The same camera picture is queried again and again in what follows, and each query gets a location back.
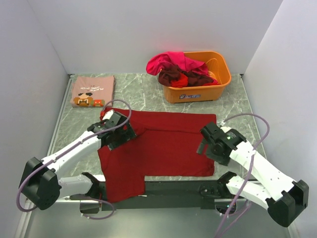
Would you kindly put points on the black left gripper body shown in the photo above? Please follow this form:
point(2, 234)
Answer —
point(122, 136)

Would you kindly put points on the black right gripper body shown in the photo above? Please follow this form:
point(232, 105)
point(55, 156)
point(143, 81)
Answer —
point(212, 152)

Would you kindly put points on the dark red t-shirt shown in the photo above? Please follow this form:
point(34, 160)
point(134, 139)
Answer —
point(165, 145)

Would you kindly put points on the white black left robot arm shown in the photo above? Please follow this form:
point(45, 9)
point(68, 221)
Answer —
point(43, 181)

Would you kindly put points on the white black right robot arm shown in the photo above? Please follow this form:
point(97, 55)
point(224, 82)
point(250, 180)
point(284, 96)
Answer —
point(283, 197)

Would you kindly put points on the folded pink printed t-shirt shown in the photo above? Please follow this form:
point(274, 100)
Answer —
point(92, 91)

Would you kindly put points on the black base crossbar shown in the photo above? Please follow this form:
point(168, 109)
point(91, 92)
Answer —
point(203, 194)

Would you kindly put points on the bright red crumpled shirt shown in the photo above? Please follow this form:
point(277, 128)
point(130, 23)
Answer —
point(181, 82)

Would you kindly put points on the dark maroon crumpled shirt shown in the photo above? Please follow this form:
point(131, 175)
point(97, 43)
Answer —
point(172, 73)

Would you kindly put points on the orange plastic laundry basket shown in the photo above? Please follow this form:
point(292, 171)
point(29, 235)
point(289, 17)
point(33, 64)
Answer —
point(218, 70)

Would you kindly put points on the magenta pink crumpled shirt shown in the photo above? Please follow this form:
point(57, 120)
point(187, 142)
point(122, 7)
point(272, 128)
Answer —
point(169, 59)

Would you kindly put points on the aluminium frame rail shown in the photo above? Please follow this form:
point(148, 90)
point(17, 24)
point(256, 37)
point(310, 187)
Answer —
point(25, 217)

